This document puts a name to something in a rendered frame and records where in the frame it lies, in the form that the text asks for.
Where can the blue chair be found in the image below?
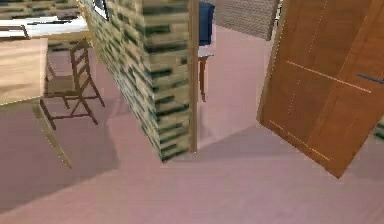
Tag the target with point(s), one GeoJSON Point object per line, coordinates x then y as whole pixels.
{"type": "Point", "coordinates": [206, 21]}

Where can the dark brown wooden chair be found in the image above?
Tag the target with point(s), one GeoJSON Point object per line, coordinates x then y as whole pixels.
{"type": "Point", "coordinates": [80, 71]}

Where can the brown wooden room door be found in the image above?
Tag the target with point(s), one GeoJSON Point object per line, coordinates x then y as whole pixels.
{"type": "Point", "coordinates": [320, 83]}

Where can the dark grey flat object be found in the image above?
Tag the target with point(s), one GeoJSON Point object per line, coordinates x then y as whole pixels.
{"type": "Point", "coordinates": [67, 14]}

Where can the white worktop counter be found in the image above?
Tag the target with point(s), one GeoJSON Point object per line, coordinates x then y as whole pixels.
{"type": "Point", "coordinates": [50, 26]}

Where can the light wooden table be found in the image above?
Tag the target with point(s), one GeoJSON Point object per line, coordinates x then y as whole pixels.
{"type": "Point", "coordinates": [20, 70]}

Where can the framed wall picture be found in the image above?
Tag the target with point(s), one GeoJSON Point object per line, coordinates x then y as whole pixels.
{"type": "Point", "coordinates": [101, 7]}

